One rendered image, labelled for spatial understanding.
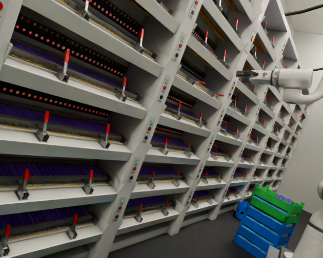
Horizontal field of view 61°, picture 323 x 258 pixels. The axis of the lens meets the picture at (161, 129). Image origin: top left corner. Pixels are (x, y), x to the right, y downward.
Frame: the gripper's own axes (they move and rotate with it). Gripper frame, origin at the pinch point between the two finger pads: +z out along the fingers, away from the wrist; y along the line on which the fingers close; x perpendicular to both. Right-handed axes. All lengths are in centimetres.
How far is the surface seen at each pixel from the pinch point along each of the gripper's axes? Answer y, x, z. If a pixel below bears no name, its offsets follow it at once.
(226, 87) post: 30.4, 1.7, 18.3
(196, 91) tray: -6.2, -10.4, 20.1
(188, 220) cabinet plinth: 60, -93, 41
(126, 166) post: -39, -52, 29
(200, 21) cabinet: 3.9, 33.4, 30.6
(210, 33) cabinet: 19.2, 32.8, 30.8
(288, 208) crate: 78, -68, -22
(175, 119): -14.3, -26.7, 24.4
